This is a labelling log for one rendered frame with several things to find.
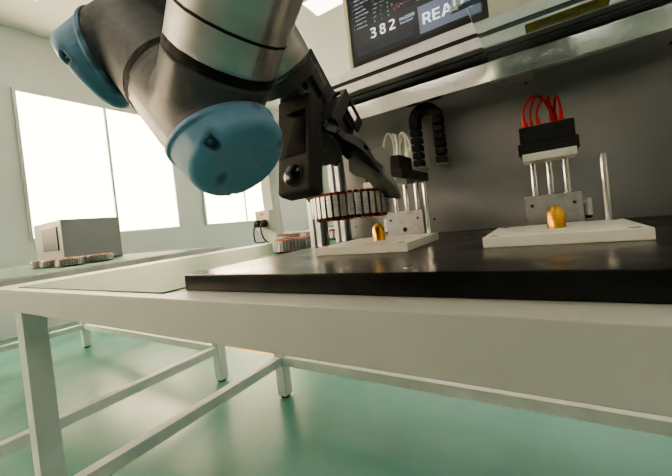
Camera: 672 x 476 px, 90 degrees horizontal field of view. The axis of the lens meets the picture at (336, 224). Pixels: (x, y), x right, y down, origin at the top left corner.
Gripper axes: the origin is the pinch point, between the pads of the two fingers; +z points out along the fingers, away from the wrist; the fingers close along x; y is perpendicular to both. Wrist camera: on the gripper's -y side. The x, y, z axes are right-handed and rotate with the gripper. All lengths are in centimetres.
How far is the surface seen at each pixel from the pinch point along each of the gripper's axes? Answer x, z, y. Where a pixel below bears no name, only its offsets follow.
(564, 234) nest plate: -24.7, 3.8, -4.5
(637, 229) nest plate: -30.5, 3.7, -4.5
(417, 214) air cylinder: -2.8, 15.4, 11.6
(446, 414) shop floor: 18, 122, 1
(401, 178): -3.1, 6.0, 11.4
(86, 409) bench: 137, 54, -39
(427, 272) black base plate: -14.5, -5.9, -15.3
